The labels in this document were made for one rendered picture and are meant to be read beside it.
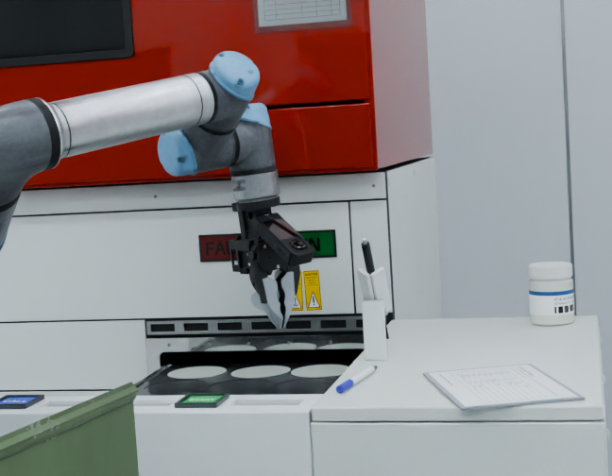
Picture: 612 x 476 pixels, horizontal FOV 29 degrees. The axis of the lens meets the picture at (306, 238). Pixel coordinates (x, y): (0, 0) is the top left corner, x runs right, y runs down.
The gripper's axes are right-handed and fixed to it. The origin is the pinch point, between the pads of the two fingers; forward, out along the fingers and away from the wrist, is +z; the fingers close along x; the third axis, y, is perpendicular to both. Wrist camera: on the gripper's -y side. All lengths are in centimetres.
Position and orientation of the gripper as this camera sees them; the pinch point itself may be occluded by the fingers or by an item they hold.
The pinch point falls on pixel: (282, 320)
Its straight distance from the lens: 192.8
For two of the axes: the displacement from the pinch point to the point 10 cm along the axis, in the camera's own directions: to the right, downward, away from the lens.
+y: -6.0, -0.2, 8.0
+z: 1.4, 9.8, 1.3
